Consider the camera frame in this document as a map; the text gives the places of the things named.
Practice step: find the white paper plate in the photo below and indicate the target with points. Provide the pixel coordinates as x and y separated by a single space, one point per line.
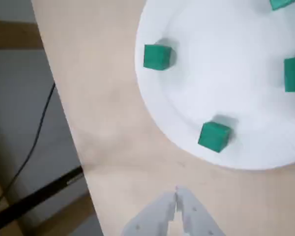
223 73

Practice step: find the black tripod leg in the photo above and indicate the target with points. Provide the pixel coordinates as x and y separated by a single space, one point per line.
39 196

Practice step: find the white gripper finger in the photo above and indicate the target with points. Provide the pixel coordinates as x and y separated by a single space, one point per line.
196 216
150 221

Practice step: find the light wooden frame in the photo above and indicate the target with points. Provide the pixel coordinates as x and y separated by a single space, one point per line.
14 34

